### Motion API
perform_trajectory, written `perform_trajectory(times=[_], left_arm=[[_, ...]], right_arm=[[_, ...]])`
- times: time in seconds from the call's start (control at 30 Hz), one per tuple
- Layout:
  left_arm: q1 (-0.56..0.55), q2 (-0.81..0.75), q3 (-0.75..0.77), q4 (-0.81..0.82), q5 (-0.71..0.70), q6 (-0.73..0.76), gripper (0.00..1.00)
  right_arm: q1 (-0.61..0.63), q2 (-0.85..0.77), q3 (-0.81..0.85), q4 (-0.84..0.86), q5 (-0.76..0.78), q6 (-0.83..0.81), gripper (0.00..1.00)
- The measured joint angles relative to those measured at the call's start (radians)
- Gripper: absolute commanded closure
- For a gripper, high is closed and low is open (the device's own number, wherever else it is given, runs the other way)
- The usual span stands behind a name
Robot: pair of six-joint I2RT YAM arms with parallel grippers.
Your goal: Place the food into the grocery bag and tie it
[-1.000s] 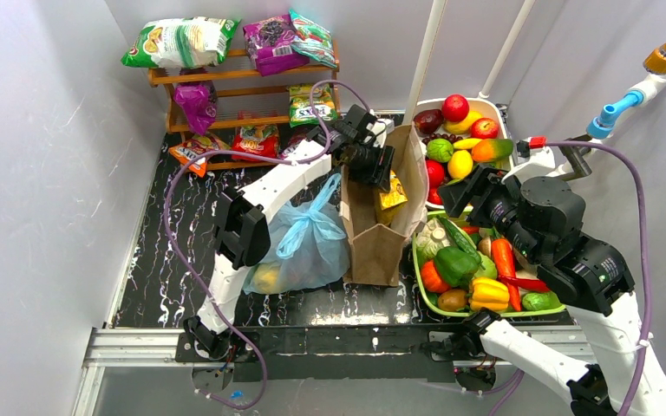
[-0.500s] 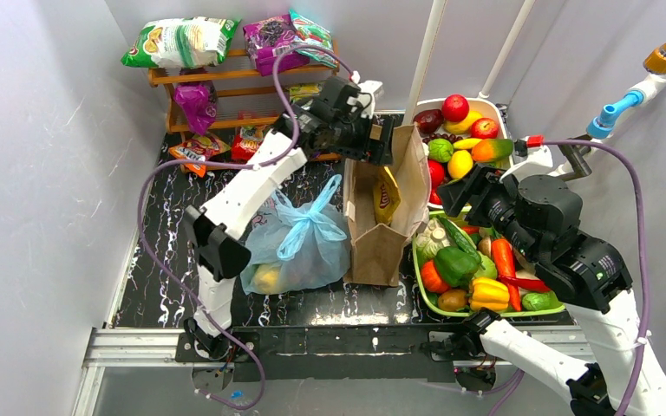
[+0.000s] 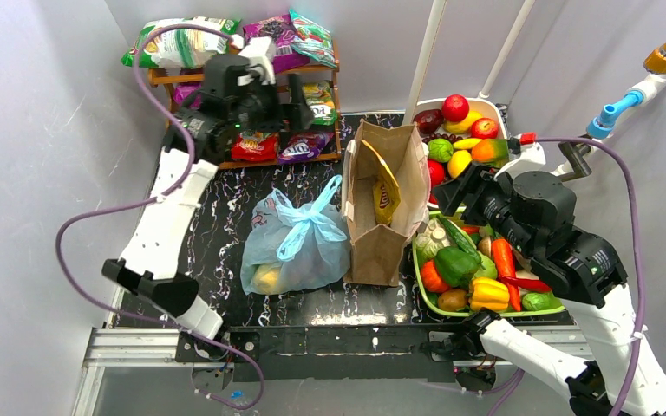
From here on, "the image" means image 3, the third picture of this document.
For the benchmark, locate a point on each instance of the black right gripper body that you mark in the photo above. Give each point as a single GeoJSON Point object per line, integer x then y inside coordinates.
{"type": "Point", "coordinates": [467, 189]}

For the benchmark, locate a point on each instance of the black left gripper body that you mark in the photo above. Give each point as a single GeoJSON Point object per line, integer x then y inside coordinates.
{"type": "Point", "coordinates": [286, 107]}

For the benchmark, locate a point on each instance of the yellow snack bag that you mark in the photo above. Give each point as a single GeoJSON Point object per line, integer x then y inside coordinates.
{"type": "Point", "coordinates": [386, 190]}

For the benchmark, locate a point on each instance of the brown paper bag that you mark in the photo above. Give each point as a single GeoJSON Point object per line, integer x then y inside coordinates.
{"type": "Point", "coordinates": [377, 249]}

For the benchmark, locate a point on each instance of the purple snack bag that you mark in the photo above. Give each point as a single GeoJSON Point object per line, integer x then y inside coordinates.
{"type": "Point", "coordinates": [183, 90]}
{"type": "Point", "coordinates": [281, 31]}

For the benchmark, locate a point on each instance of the light blue plastic grocery bag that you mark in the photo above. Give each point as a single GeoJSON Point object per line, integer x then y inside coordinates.
{"type": "Point", "coordinates": [310, 241]}

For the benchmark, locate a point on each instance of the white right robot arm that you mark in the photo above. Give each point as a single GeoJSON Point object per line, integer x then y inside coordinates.
{"type": "Point", "coordinates": [587, 276]}

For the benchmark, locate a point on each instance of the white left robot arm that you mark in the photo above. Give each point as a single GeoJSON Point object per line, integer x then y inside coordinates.
{"type": "Point", "coordinates": [193, 149]}

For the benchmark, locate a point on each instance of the green Fox's candy bag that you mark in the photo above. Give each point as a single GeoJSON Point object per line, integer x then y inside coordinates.
{"type": "Point", "coordinates": [320, 100]}

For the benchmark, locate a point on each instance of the purple Fox's candy bag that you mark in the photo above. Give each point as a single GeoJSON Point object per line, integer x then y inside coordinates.
{"type": "Point", "coordinates": [304, 147]}

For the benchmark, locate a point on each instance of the green red snack bag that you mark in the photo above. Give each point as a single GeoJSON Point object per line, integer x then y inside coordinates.
{"type": "Point", "coordinates": [312, 40]}

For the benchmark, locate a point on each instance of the purple snack bag top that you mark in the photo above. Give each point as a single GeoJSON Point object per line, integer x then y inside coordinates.
{"type": "Point", "coordinates": [281, 31]}

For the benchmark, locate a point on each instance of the green white chips bag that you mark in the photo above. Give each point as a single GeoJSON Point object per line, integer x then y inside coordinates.
{"type": "Point", "coordinates": [180, 48]}

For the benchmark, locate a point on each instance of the white garlic cabbage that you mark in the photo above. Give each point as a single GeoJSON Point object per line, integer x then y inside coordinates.
{"type": "Point", "coordinates": [429, 242]}

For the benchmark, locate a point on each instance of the red carrot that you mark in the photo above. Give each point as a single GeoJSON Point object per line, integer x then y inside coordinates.
{"type": "Point", "coordinates": [502, 256]}

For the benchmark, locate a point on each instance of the mango orange green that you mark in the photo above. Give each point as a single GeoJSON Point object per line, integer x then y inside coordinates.
{"type": "Point", "coordinates": [491, 151]}

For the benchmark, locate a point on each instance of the yellow lemon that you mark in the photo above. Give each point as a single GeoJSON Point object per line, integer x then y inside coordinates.
{"type": "Point", "coordinates": [463, 126]}

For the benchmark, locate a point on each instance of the green bell pepper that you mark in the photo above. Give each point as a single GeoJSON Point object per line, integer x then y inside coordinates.
{"type": "Point", "coordinates": [456, 267]}

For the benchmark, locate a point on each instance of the red apple right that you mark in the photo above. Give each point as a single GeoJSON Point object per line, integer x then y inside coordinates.
{"type": "Point", "coordinates": [485, 128]}

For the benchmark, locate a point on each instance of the red apple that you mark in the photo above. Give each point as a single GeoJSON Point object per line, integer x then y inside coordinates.
{"type": "Point", "coordinates": [485, 128]}
{"type": "Point", "coordinates": [455, 108]}

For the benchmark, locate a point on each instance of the dark red plum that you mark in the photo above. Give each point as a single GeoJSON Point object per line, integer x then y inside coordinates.
{"type": "Point", "coordinates": [428, 121]}

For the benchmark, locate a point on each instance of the orange tomato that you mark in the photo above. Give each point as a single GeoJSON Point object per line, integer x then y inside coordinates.
{"type": "Point", "coordinates": [432, 280]}

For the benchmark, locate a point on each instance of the red apple top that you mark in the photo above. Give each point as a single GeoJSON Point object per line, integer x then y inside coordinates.
{"type": "Point", "coordinates": [455, 108]}

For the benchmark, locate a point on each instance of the white fruit basket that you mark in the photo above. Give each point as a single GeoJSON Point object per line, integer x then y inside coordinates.
{"type": "Point", "coordinates": [484, 107]}

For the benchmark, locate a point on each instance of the wooden snack shelf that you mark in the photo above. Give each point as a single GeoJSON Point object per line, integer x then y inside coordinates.
{"type": "Point", "coordinates": [159, 77]}

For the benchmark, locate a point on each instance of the yellow bell pepper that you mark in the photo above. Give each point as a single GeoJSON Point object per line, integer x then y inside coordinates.
{"type": "Point", "coordinates": [486, 293]}

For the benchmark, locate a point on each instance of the green vegetable basket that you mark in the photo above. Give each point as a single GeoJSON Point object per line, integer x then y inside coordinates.
{"type": "Point", "coordinates": [554, 306]}

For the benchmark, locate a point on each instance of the brown kiwi potato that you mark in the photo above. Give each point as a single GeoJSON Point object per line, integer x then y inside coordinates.
{"type": "Point", "coordinates": [453, 300]}

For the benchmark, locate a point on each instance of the white pipe right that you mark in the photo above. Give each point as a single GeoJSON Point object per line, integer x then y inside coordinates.
{"type": "Point", "coordinates": [506, 48]}

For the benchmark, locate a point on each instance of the white pipe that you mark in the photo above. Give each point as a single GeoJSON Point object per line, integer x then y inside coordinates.
{"type": "Point", "coordinates": [506, 48]}
{"type": "Point", "coordinates": [426, 51]}

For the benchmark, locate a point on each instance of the white pipe left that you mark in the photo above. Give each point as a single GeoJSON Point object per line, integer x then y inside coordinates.
{"type": "Point", "coordinates": [426, 51]}

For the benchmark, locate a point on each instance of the pipe with blue orange fittings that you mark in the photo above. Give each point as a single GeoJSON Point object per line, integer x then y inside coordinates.
{"type": "Point", "coordinates": [602, 126]}

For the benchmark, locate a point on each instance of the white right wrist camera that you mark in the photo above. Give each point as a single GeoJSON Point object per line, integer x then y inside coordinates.
{"type": "Point", "coordinates": [525, 155]}

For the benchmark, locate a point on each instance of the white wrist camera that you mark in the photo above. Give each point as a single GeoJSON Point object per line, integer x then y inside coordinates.
{"type": "Point", "coordinates": [253, 63]}
{"type": "Point", "coordinates": [525, 155]}

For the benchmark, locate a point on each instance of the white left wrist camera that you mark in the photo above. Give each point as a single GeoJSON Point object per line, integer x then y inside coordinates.
{"type": "Point", "coordinates": [253, 63]}

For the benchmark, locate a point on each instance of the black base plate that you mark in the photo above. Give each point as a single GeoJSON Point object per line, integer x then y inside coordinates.
{"type": "Point", "coordinates": [349, 352]}

